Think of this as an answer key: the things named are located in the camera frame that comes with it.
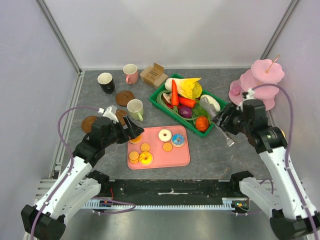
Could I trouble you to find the white cable duct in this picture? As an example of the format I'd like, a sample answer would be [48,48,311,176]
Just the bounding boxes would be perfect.
[81,199,235,211]

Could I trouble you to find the pink mug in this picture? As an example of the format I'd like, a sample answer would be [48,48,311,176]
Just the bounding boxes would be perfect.
[123,63,139,85]

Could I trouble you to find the blue sprinkled donut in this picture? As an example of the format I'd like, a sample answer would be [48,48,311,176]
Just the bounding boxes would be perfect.
[171,133,185,148]

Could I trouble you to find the pink macaron cake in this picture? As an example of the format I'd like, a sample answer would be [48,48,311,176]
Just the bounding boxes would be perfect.
[230,84,242,96]

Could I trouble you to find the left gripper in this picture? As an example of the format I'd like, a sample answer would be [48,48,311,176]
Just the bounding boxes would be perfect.
[102,115,144,148]

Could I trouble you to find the round biscuit right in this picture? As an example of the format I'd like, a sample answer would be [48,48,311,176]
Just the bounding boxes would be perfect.
[162,142,173,152]

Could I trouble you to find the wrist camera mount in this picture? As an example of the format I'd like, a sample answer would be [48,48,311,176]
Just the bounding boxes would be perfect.
[237,88,255,111]
[98,105,119,124]

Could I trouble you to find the green long beans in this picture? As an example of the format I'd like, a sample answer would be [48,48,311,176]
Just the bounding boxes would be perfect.
[156,90,198,121]

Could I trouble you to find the cardboard box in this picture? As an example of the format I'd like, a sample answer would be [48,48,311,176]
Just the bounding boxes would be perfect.
[140,63,168,89]

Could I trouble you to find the round biscuit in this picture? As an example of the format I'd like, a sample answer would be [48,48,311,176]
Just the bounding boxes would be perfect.
[140,143,151,152]
[162,142,173,152]

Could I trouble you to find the pink serving tray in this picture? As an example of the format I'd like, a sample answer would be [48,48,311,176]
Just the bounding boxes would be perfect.
[127,125,191,170]

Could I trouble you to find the yellow glazed donut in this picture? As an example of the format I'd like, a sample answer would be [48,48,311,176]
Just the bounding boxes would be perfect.
[139,151,153,166]

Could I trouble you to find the brown saucer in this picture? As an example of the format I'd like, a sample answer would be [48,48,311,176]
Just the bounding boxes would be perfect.
[115,90,135,107]
[81,115,98,134]

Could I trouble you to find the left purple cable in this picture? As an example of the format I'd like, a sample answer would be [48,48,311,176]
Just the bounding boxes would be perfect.
[29,106,137,240]

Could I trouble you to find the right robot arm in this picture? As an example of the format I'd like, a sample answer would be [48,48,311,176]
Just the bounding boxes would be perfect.
[212,99,320,240]

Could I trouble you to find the upright carrot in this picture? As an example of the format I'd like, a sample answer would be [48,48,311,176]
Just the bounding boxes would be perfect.
[171,79,179,107]

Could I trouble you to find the white radish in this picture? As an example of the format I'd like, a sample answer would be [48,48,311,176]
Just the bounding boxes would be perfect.
[200,94,221,112]

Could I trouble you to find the purple onion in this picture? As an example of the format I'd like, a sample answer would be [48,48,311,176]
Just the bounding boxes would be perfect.
[178,105,193,119]

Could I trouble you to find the black mug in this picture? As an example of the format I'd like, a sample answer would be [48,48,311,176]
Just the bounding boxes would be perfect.
[97,72,115,94]

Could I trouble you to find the small orange pumpkin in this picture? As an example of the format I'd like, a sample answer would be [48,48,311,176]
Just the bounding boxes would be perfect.
[195,116,210,133]

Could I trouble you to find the green vegetable crate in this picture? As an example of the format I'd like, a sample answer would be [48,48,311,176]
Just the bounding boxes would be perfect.
[149,73,227,137]

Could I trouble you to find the round biscuit upper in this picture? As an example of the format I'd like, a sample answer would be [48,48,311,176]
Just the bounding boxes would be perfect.
[140,143,151,152]

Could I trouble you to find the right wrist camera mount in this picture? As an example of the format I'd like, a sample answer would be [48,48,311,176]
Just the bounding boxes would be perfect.
[237,88,255,111]

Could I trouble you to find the napa cabbage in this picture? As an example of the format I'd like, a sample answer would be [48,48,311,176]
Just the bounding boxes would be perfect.
[164,77,203,100]

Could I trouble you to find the green leafy vegetable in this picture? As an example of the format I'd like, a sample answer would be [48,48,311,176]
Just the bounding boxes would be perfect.
[192,99,213,125]

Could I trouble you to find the green mug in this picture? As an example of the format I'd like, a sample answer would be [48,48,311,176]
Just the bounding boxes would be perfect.
[126,99,144,122]

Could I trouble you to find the stacked biscuits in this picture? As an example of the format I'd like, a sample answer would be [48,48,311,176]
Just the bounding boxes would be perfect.
[128,151,140,164]

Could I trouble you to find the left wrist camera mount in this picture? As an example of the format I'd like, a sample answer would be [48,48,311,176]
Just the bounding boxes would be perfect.
[98,105,119,124]

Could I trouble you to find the lying carrot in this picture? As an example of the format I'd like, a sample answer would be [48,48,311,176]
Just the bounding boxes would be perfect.
[178,96,197,108]

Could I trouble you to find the white glazed donut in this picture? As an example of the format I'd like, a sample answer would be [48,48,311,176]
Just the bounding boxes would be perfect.
[158,129,172,143]

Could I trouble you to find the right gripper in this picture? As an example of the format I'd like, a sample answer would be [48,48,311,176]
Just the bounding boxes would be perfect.
[209,101,252,136]

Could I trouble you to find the mushroom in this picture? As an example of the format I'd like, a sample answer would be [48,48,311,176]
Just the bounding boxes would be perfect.
[162,93,172,104]

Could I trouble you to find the pink three-tier cake stand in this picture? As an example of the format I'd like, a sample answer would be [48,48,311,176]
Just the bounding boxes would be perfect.
[228,55,285,111]

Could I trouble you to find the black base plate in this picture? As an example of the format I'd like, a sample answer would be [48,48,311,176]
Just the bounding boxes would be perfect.
[98,179,246,206]

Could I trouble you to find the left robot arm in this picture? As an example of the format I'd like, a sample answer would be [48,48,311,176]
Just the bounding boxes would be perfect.
[21,116,144,240]

